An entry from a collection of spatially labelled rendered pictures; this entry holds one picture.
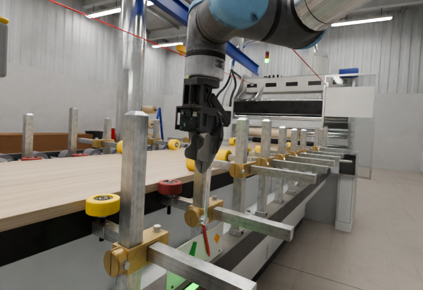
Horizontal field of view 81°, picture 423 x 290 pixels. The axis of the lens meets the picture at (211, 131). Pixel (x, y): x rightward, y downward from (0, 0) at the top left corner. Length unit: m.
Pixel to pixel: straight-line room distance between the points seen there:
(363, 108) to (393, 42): 7.06
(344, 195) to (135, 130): 2.89
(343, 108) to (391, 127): 6.56
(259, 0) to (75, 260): 0.72
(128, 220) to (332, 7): 0.52
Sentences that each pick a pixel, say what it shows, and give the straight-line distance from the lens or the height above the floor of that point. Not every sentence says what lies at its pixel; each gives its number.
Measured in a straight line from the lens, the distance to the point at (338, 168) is 3.15.
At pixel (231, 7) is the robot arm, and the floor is 1.30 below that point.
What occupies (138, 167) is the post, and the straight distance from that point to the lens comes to 0.52.
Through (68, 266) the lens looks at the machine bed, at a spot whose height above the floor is 0.74.
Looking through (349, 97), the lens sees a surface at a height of 1.49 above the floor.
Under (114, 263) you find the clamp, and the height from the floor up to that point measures 0.84.
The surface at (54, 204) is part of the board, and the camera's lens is 0.71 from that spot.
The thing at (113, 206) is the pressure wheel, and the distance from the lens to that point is 0.68.
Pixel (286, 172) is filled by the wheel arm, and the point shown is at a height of 0.96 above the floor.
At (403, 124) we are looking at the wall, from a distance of 9.69.
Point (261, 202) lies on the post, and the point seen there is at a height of 0.77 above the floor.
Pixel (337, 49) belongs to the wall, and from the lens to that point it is 9.93.
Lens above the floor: 1.11
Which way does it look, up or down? 2 degrees down
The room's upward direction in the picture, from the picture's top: 3 degrees clockwise
